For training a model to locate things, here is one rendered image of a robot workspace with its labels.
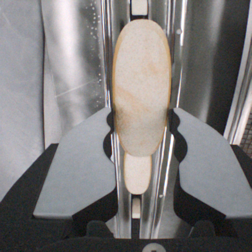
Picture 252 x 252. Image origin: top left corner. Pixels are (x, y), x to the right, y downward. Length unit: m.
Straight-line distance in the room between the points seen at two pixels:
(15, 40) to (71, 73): 0.10
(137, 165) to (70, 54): 0.15
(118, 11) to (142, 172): 0.19
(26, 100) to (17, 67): 0.05
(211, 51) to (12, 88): 0.26
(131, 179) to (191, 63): 0.17
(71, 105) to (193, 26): 0.16
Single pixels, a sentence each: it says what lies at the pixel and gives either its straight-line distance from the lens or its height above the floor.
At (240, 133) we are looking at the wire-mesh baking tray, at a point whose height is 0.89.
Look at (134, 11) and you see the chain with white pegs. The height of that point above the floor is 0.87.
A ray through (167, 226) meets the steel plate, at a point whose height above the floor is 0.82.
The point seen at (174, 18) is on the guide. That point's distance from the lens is 0.19.
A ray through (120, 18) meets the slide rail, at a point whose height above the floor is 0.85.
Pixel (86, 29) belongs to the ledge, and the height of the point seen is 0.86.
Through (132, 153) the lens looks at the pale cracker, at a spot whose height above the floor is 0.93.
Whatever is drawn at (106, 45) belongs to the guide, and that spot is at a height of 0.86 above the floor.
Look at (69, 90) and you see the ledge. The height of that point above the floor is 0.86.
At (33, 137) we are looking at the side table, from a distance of 0.32.
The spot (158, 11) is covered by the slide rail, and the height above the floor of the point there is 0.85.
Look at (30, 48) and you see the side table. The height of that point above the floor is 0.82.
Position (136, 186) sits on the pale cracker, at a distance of 0.29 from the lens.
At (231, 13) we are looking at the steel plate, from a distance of 0.25.
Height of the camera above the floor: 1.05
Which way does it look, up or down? 59 degrees down
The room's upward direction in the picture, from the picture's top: 175 degrees counter-clockwise
